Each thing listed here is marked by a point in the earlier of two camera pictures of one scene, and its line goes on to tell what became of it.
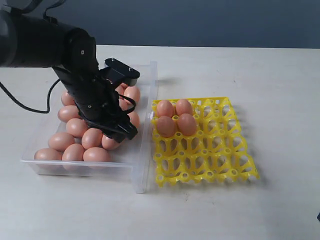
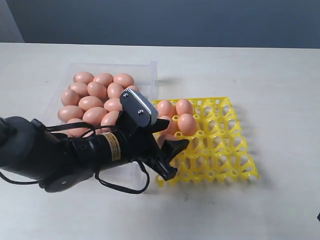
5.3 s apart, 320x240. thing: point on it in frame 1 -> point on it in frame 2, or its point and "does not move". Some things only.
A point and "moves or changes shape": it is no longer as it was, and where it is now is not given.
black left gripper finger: x=117 y=137 -> x=171 y=147
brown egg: x=166 y=126 does not move
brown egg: x=67 y=99 does not move
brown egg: x=186 y=124 does not move
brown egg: x=76 y=126 does not move
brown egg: x=164 y=108 does not move
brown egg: x=183 y=106 does not move
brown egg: x=92 y=138 moves or changes shape
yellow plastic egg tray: x=216 y=152 does not move
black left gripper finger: x=130 y=130 -> x=159 y=125
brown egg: x=67 y=112 does not move
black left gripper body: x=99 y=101 -> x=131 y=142
